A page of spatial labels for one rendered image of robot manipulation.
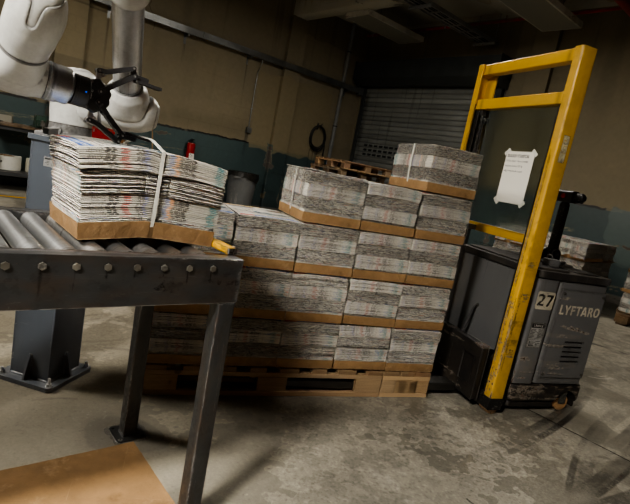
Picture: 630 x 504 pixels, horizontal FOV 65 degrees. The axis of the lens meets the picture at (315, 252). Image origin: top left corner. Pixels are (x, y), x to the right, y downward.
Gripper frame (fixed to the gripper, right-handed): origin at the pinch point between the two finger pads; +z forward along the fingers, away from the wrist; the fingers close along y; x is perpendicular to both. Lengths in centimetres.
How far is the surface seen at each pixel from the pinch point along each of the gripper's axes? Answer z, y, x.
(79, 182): -17.7, 20.9, 13.6
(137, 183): -4.8, 18.2, 14.1
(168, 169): 2.2, 13.1, 14.2
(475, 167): 163, -24, -4
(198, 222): 14.1, 25.2, 13.9
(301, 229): 89, 26, -32
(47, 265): -24, 38, 28
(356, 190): 107, 3, -24
